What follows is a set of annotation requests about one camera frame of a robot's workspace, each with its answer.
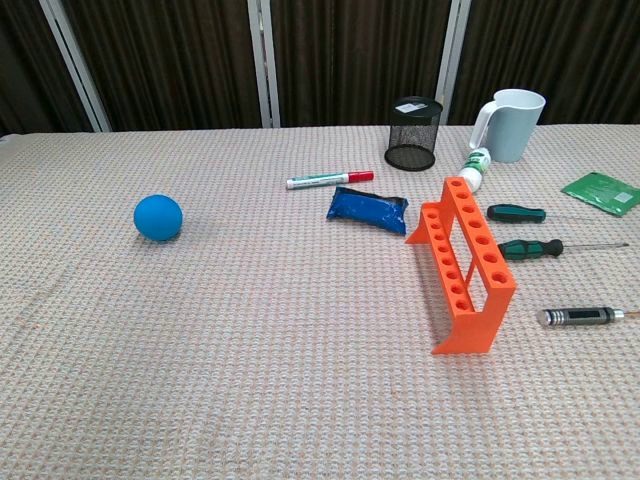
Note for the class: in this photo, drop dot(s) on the silver black pen tool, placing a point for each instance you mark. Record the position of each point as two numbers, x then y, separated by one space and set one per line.
575 317

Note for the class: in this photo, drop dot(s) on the small green black screwdriver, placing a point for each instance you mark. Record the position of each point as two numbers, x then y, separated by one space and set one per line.
515 213

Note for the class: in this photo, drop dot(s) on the large green black screwdriver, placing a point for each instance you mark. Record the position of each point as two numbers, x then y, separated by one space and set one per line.
527 248

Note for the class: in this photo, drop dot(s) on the blue plastic packet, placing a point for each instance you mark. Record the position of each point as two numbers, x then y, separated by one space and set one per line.
367 211

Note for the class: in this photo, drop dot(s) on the white marker with red cap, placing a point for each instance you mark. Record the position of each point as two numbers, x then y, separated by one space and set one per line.
325 179

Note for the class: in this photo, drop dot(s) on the beige woven tablecloth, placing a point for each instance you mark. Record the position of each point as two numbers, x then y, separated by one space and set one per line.
250 350

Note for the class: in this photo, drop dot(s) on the black mesh pen cup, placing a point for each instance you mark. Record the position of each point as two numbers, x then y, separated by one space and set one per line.
412 137

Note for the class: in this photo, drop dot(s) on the blue ball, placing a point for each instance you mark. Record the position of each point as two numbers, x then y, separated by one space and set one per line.
158 218

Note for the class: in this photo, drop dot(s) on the white green glue bottle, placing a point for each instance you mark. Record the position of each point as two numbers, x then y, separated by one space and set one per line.
475 170

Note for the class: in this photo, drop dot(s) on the orange tool rack with holes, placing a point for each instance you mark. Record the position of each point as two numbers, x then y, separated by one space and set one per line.
477 320

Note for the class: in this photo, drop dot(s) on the green foil packet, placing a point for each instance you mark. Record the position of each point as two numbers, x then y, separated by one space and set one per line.
602 192

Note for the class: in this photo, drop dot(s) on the white screen frame post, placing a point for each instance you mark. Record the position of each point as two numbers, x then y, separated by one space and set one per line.
75 67
455 62
265 62

